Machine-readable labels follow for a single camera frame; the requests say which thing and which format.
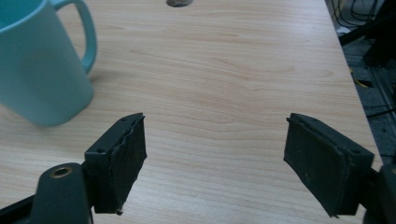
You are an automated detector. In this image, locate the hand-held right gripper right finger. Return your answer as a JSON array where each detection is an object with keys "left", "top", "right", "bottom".
[{"left": 283, "top": 112, "right": 375, "bottom": 218}]

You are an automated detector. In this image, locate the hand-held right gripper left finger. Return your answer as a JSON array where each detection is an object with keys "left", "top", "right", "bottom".
[{"left": 83, "top": 112, "right": 148, "bottom": 217}]

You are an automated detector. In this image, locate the teal ceramic mug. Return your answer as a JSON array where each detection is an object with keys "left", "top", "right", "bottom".
[{"left": 0, "top": 0, "right": 98, "bottom": 127}]

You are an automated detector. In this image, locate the black metal stand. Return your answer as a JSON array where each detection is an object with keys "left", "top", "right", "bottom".
[{"left": 337, "top": 0, "right": 396, "bottom": 68}]

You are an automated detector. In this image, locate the black cable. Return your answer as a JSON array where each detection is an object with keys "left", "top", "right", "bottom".
[{"left": 330, "top": 0, "right": 379, "bottom": 30}]

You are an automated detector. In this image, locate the grey table cable grommet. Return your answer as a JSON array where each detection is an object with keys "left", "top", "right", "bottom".
[{"left": 165, "top": 0, "right": 194, "bottom": 8}]

